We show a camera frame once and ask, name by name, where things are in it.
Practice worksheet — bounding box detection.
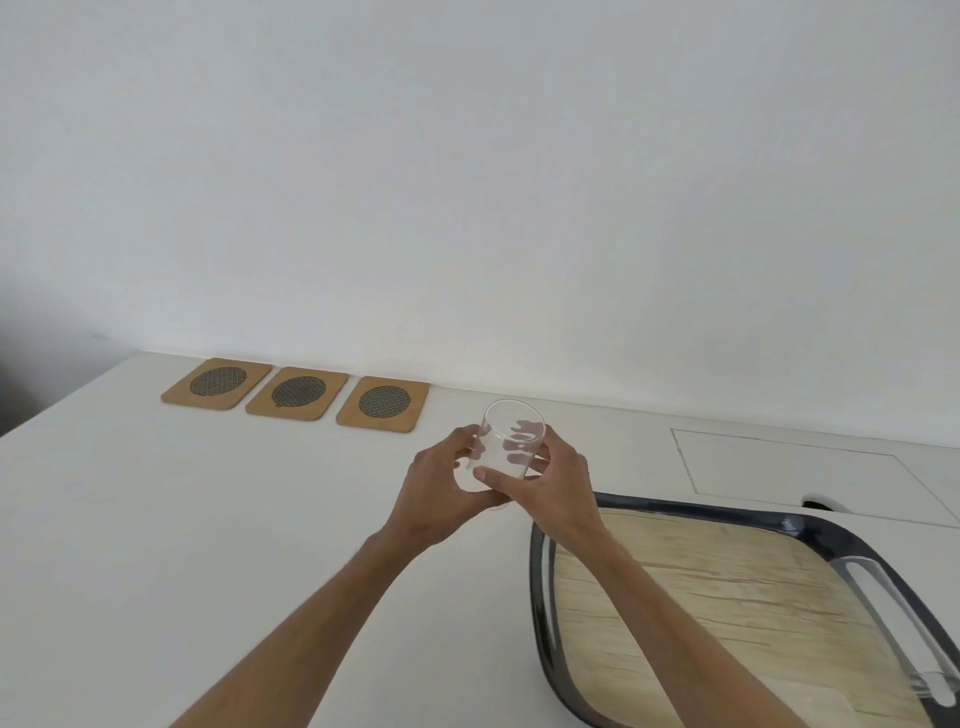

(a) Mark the dark-rimmed wood-pattern serving tray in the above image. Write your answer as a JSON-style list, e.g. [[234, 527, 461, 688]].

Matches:
[[528, 491, 960, 728]]

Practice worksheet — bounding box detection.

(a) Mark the person's right hand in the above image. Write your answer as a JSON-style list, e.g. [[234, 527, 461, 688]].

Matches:
[[472, 423, 610, 550]]

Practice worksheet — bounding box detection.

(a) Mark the person's right forearm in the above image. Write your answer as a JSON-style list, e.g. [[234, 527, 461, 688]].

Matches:
[[561, 525, 808, 728]]

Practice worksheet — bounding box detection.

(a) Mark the square cork coaster mesh centre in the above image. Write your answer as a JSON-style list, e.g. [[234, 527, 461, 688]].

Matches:
[[336, 375, 431, 433], [245, 366, 351, 422], [160, 357, 273, 411]]

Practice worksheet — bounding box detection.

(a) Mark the clear drinking glass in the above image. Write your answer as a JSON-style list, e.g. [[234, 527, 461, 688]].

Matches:
[[466, 398, 547, 511]]

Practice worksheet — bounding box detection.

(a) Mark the white table cable hatch cover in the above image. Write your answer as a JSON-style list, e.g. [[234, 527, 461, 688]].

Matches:
[[669, 428, 960, 530]]

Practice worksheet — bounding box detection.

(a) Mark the person's left forearm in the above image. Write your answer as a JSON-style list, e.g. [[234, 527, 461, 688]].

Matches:
[[171, 525, 430, 728]]

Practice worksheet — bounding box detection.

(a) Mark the person's left hand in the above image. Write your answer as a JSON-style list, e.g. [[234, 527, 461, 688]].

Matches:
[[381, 423, 513, 555]]

